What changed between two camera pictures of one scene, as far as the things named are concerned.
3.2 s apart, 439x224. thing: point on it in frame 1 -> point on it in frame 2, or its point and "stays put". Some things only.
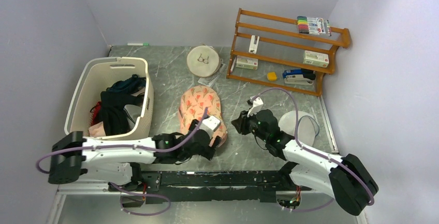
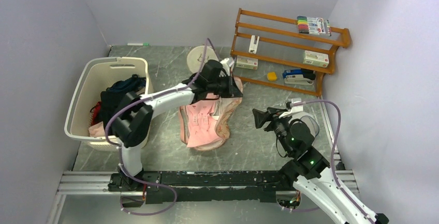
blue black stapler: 307,73 stays put
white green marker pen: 138,44 stays put
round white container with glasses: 203,61 stays put
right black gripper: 240,123 -> 262,117
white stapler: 298,80 stays put
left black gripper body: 209,151 -> 222,87
